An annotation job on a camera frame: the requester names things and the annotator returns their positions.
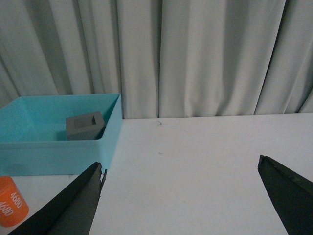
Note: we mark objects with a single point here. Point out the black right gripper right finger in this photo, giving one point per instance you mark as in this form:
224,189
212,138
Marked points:
291,195

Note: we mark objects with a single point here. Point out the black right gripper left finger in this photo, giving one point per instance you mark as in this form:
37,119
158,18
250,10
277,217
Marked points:
72,211

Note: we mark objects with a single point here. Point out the gray cube with round hole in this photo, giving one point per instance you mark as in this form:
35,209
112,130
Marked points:
89,126

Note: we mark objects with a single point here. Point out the blue plastic box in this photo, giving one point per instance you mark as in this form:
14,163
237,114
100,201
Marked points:
33,138

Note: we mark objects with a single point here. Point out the orange cylinder part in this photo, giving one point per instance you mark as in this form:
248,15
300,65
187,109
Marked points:
13,207

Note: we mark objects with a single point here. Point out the white pleated curtain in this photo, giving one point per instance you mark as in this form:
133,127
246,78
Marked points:
167,58

